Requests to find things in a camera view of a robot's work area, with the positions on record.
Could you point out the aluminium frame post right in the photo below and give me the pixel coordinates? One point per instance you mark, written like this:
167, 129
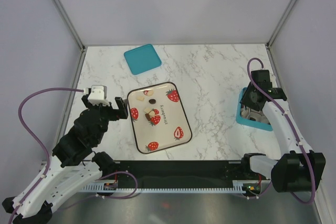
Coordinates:
289, 8

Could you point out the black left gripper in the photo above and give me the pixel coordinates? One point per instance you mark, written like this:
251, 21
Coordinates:
123, 112

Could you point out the aluminium frame post left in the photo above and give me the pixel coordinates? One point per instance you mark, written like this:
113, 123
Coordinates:
65, 17

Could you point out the white cable duct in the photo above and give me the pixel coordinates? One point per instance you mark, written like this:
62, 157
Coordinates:
237, 187

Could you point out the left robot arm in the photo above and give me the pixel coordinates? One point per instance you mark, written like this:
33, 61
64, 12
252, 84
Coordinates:
53, 185

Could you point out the aluminium frame post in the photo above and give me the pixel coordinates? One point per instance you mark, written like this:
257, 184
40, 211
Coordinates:
289, 8
65, 17

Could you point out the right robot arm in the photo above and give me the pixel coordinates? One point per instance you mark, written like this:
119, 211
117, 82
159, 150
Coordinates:
264, 107

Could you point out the teal chocolate box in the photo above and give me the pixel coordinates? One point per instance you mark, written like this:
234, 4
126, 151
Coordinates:
256, 120

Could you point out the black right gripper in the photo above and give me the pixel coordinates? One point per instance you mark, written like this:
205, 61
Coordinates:
245, 100

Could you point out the teal box lid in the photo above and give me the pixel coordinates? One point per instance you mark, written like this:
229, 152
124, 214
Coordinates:
142, 59

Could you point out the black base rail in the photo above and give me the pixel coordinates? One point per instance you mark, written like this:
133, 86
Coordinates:
187, 174

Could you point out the strawberry print serving tray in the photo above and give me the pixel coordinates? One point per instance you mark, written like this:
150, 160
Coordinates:
168, 128

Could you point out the brown square chocolate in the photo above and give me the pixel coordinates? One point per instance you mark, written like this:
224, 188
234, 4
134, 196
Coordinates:
148, 117

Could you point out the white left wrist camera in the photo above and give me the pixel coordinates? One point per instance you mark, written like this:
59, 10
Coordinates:
96, 95

